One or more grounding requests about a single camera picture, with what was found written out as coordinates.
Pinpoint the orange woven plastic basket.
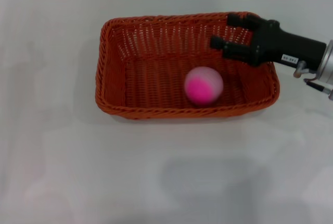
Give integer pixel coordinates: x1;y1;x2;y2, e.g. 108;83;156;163
95;11;281;120

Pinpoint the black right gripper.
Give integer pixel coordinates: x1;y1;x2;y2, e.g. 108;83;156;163
210;12;327;70

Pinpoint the silver gripper cable connector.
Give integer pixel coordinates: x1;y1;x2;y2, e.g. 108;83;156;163
293;61;333;96

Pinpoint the pink foam ball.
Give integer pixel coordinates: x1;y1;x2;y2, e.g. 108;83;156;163
184;66;224;107

